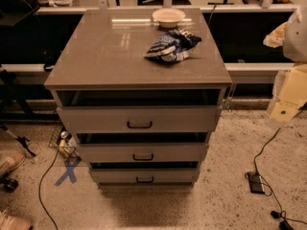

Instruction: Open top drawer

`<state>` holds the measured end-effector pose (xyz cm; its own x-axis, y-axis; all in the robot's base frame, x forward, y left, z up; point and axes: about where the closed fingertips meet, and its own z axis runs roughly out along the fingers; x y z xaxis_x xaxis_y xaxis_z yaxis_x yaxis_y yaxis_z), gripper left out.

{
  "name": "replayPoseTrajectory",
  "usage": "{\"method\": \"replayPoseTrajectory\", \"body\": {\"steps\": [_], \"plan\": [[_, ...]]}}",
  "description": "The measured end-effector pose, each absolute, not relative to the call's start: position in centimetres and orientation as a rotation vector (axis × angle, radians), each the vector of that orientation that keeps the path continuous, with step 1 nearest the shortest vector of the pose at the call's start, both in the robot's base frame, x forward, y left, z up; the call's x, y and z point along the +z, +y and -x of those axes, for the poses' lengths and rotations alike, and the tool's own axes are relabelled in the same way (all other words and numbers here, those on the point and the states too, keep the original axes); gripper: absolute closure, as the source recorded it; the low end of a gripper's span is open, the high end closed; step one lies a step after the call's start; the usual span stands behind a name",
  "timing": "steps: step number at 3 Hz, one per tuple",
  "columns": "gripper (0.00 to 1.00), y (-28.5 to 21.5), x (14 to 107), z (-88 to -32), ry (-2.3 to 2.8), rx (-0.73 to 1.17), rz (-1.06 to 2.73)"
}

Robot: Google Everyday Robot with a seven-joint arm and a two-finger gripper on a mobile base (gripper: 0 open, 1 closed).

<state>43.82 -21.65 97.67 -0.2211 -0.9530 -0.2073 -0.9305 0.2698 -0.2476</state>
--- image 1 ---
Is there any grey drawer cabinet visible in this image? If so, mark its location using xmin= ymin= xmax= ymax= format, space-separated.
xmin=45 ymin=8 xmax=231 ymax=186

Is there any tan shoe lower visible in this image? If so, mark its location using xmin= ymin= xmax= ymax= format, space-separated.
xmin=0 ymin=211 xmax=32 ymax=230

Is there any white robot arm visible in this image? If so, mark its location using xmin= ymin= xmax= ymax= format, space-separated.
xmin=263 ymin=6 xmax=307 ymax=123

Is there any tan shoe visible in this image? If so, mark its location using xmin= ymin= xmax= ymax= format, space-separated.
xmin=0 ymin=151 xmax=26 ymax=177
xmin=0 ymin=211 xmax=32 ymax=230

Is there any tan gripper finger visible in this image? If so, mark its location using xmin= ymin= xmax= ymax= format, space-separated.
xmin=263 ymin=22 xmax=287 ymax=48
xmin=265 ymin=62 xmax=307 ymax=127

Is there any white bowl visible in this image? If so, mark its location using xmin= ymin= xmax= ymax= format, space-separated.
xmin=153 ymin=8 xmax=185 ymax=29

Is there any tan shoe upper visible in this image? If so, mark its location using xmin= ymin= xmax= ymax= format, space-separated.
xmin=0 ymin=151 xmax=26 ymax=177

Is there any grey top drawer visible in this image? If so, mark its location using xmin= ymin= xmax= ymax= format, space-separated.
xmin=58 ymin=106 xmax=222 ymax=133

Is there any black caster wheel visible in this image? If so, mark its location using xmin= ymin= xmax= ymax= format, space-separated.
xmin=1 ymin=178 xmax=18 ymax=193

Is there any black cable floor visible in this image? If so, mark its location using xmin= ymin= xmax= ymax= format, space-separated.
xmin=37 ymin=147 xmax=60 ymax=230
xmin=245 ymin=105 xmax=307 ymax=230

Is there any black tripod leg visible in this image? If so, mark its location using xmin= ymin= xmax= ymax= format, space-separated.
xmin=0 ymin=124 xmax=36 ymax=157

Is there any blue tape cross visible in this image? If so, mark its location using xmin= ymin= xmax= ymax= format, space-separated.
xmin=55 ymin=157 xmax=82 ymax=187

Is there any black cable left floor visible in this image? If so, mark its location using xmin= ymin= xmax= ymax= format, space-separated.
xmin=37 ymin=147 xmax=60 ymax=230

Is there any blue white chip bag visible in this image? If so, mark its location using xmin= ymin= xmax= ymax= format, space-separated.
xmin=144 ymin=28 xmax=202 ymax=62

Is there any black cable right floor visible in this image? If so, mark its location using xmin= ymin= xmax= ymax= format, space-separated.
xmin=245 ymin=105 xmax=307 ymax=230

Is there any black power adapter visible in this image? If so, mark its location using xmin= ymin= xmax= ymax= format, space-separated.
xmin=248 ymin=172 xmax=265 ymax=195

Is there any grey drawer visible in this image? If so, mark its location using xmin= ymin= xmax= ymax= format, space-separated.
xmin=58 ymin=106 xmax=222 ymax=133
xmin=77 ymin=143 xmax=208 ymax=163
xmin=89 ymin=169 xmax=200 ymax=184

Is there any grey bottom drawer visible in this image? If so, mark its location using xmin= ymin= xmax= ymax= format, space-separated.
xmin=89 ymin=169 xmax=200 ymax=184

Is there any grey middle drawer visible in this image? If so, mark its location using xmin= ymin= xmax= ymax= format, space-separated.
xmin=77 ymin=143 xmax=208 ymax=163

